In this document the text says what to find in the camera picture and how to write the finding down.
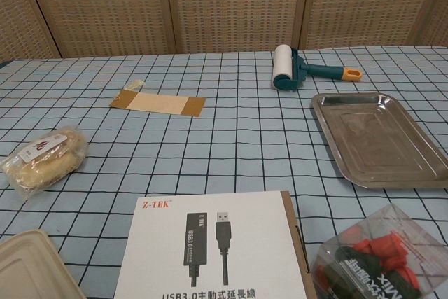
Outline teal lint roller orange handle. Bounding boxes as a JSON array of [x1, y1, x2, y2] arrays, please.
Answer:
[[271, 44, 364, 92]]

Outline clear box red black parts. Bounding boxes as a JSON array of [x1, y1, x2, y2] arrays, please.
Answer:
[[310, 202, 448, 299]]

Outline white USB cable box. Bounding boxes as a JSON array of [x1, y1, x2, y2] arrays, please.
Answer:
[[113, 190, 312, 299]]

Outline blue checkered tablecloth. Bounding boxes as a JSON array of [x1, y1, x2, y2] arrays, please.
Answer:
[[0, 43, 448, 299]]

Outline brown cardboard envelope piece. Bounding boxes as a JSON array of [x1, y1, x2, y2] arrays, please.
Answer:
[[108, 80, 207, 118]]

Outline bread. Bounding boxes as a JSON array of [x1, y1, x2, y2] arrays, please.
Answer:
[[0, 125, 88, 202]]

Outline stainless steel tray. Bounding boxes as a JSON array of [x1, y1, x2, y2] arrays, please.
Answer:
[[311, 92, 448, 189]]

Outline woven bamboo screen panel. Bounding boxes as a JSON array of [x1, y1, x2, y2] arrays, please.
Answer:
[[0, 0, 62, 64], [20, 0, 178, 59], [162, 0, 313, 53], [407, 0, 448, 48], [299, 0, 442, 51]]

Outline beige pulp food container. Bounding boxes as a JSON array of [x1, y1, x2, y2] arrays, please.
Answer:
[[0, 229, 66, 299]]

